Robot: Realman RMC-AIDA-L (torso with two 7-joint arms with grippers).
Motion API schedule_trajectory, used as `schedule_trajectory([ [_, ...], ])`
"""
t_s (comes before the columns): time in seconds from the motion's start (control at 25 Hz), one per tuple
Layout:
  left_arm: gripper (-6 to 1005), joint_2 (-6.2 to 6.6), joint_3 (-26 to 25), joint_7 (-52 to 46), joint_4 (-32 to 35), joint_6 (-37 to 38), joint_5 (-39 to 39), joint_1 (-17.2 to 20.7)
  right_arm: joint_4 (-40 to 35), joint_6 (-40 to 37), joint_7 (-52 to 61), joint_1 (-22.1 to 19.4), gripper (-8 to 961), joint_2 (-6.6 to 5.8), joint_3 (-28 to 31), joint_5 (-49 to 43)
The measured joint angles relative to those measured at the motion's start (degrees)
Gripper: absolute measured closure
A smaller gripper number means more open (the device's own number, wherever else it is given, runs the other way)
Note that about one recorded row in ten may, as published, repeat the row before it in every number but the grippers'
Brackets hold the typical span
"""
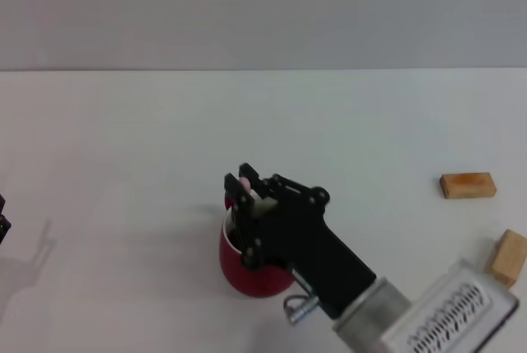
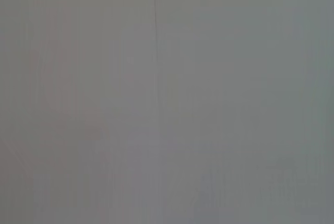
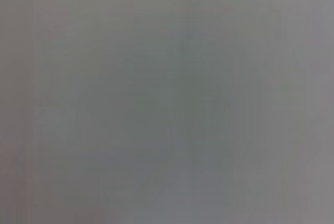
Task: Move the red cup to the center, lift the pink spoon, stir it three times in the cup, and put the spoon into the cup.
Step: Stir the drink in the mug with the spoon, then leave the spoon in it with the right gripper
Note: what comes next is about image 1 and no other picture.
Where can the white vented wrist box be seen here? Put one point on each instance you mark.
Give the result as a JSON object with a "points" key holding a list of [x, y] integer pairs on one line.
{"points": [[453, 316]]}

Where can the orange stained wooden block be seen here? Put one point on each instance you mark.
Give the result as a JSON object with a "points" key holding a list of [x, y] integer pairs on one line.
{"points": [[467, 186]]}

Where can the red ceramic cup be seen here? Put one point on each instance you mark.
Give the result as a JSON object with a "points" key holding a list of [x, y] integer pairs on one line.
{"points": [[251, 283]]}

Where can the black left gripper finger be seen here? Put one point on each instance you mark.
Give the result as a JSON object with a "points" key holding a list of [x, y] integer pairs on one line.
{"points": [[3, 227], [1, 203]]}

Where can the plain light wooden block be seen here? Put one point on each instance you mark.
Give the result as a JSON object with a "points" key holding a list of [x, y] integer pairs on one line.
{"points": [[507, 259]]}

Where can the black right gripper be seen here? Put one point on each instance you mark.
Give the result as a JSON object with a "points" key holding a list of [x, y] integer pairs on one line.
{"points": [[304, 242]]}

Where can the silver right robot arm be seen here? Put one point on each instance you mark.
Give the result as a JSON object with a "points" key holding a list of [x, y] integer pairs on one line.
{"points": [[370, 316]]}

